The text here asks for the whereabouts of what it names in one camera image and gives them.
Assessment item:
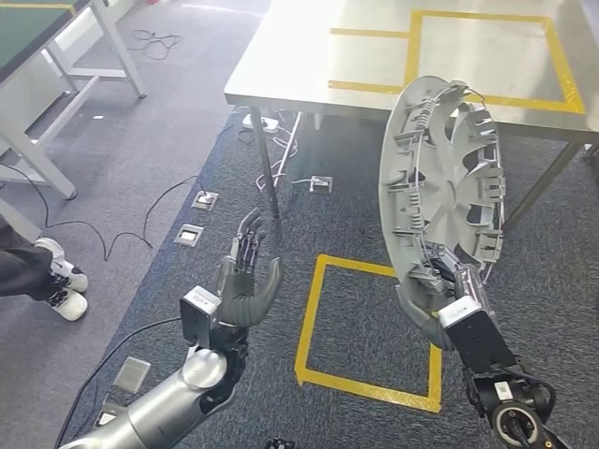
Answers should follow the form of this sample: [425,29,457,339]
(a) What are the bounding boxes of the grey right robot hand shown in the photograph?
[395,256,492,352]

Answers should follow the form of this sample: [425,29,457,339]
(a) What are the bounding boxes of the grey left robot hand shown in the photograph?
[215,207,285,329]

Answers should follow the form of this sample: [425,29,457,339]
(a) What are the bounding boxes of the silver plastic wheel hubcap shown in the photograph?
[378,75,506,298]

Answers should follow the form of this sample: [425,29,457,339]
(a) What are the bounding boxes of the steel workbench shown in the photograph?
[224,0,599,234]

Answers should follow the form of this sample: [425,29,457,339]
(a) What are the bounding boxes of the white power strip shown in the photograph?
[242,113,280,134]

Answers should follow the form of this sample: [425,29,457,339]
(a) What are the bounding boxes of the person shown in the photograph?
[0,216,89,324]

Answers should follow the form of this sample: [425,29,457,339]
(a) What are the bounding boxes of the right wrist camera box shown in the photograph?
[437,296,517,376]

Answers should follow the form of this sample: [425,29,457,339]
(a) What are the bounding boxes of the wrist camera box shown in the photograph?
[180,285,223,350]
[437,296,517,376]

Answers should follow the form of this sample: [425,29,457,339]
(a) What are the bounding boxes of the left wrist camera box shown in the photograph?
[180,285,223,350]

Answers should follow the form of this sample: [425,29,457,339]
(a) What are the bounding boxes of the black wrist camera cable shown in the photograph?
[54,317,184,449]

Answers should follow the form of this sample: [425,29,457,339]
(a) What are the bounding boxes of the white cable bundle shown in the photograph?
[255,111,329,192]

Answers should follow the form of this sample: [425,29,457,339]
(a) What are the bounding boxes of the black floor cable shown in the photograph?
[0,162,207,263]

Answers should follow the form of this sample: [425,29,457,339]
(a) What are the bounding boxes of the black cable coil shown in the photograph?
[127,28,182,62]

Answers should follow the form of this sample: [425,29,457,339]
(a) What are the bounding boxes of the green-topped table white frame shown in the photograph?
[0,0,148,244]

